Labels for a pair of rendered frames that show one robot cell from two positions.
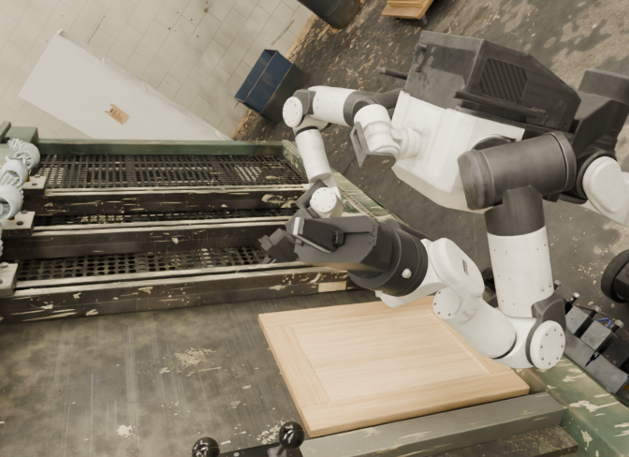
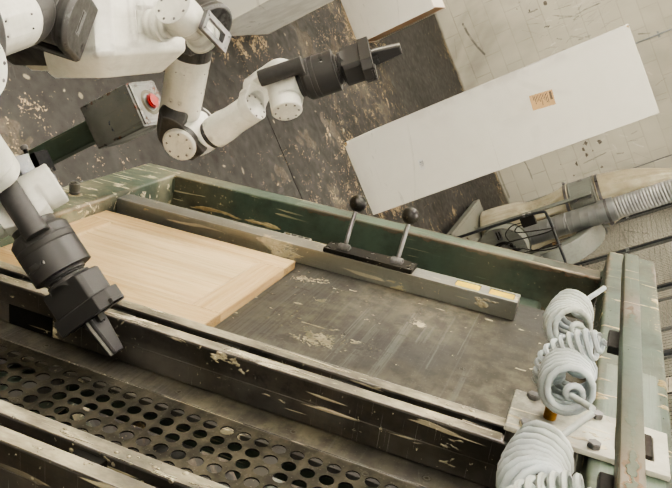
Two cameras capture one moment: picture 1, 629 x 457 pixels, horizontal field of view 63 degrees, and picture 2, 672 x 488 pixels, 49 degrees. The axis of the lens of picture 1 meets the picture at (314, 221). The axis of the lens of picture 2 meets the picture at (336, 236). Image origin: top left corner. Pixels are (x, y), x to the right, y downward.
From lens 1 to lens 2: 200 cm
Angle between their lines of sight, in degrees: 122
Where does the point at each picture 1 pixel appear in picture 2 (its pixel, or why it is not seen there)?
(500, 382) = (118, 218)
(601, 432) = (144, 183)
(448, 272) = not seen: hidden behind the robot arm
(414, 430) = (241, 226)
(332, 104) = (27, 18)
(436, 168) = not seen: hidden behind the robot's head
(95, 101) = not seen: outside the picture
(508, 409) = (163, 206)
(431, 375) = (152, 239)
